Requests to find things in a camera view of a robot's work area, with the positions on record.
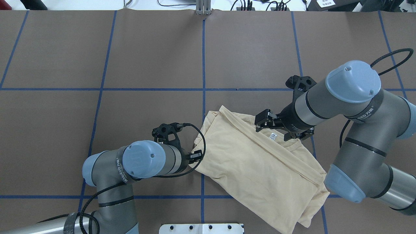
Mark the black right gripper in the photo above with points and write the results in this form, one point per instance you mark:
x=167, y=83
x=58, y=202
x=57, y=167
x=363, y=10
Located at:
x=288, y=118

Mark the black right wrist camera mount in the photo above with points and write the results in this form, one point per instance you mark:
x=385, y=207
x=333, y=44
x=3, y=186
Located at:
x=299, y=85

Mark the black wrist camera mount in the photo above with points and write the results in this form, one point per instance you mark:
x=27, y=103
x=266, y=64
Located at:
x=299, y=85
x=167, y=134

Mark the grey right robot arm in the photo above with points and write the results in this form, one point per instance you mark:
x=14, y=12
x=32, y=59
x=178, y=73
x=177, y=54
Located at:
x=379, y=118

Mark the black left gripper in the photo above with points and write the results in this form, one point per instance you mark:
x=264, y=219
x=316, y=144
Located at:
x=186, y=158

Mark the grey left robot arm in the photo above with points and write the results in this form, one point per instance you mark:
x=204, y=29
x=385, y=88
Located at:
x=112, y=210

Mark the black power strip with plugs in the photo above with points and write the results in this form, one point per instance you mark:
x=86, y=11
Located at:
x=260, y=5

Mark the grey aluminium frame post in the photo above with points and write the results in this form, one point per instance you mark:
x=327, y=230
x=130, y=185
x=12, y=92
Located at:
x=203, y=7

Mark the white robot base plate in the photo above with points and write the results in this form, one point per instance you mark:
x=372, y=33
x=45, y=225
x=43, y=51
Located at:
x=210, y=228

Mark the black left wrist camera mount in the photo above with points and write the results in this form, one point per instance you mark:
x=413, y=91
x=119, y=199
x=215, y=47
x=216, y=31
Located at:
x=167, y=134

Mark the beige long-sleeve printed shirt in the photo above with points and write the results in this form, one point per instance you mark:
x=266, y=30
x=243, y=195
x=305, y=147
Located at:
x=280, y=181

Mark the black box with white label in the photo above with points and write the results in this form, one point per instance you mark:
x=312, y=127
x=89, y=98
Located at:
x=349, y=5

